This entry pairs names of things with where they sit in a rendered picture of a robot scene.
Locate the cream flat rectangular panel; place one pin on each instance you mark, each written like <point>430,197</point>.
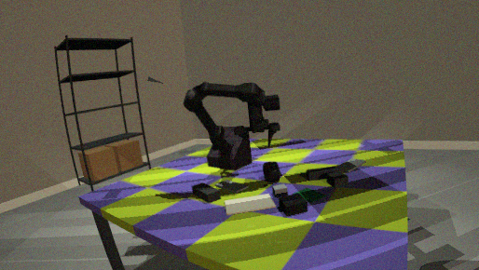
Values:
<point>248,204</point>

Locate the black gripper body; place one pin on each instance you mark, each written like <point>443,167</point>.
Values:
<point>240,130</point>

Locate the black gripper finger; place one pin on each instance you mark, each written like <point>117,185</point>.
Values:
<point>244,137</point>
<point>270,135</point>

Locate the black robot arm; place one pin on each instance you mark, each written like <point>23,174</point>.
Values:
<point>249,92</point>

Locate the dark grey controller unit with white label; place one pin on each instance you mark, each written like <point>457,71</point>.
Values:
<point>271,171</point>

